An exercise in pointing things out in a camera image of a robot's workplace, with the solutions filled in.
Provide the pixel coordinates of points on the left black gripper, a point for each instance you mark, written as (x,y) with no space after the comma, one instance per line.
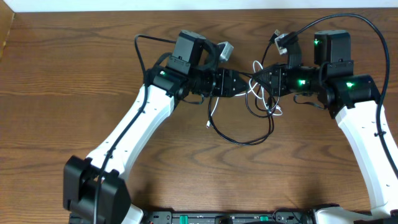
(225,81)

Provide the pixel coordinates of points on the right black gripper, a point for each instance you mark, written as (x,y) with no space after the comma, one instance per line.
(277,86)

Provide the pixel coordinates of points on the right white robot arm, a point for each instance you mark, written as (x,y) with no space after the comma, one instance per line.
(352,101)

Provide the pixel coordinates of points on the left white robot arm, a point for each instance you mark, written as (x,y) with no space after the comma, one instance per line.
(95,188)

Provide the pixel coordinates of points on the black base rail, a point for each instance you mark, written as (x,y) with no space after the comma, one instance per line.
(279,216)

